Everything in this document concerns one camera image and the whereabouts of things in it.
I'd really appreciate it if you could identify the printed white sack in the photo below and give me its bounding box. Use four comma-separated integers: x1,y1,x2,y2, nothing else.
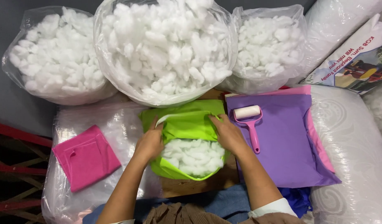
301,13,382,95

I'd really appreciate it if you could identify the pink lint roller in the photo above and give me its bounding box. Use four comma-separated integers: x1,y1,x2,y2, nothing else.
233,105,263,154

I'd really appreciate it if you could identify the person's right hand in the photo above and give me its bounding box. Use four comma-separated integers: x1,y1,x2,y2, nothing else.
209,113,251,157

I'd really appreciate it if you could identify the purple pillow cover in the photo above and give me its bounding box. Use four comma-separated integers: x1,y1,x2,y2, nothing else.
225,94,342,189

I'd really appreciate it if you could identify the red metal rack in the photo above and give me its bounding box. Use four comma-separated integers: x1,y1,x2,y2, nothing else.
0,121,53,224

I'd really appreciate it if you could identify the person's left hand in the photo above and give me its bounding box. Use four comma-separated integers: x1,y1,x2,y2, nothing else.
133,116,165,163

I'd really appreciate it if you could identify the light pink pillow cover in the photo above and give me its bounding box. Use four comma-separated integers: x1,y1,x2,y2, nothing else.
225,85,336,174

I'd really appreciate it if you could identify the crumpled clear bag of stuffing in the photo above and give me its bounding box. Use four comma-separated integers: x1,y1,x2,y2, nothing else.
215,4,308,96

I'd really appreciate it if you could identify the small clear bag of stuffing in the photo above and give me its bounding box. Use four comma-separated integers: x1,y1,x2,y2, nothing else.
1,6,118,106

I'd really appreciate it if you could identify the white patterned plastic-wrapped pillow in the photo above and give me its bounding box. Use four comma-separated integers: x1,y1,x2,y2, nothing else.
298,85,382,224

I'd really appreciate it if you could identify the folded magenta cloth cover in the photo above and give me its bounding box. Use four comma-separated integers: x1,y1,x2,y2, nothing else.
52,125,122,193

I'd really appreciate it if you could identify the lime green pillow cover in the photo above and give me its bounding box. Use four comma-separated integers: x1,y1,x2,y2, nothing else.
139,99,231,181

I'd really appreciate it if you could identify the clear bag of white stuffing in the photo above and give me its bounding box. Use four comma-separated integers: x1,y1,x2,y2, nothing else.
362,89,382,140

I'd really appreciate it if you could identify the large clear bag of stuffing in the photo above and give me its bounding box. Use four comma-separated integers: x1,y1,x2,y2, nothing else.
93,0,239,108

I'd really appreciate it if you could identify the white fibre stuffing in cover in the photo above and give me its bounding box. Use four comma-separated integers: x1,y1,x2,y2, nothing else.
161,138,226,178

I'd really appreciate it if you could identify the person's body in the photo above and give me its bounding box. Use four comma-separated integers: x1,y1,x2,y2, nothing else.
82,184,306,224

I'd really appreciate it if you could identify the clear plastic-wrapped pillow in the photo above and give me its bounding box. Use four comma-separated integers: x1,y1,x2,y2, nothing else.
41,101,163,224

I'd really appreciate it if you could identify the bright blue cloth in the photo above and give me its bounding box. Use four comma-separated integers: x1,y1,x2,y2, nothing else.
278,186,313,218

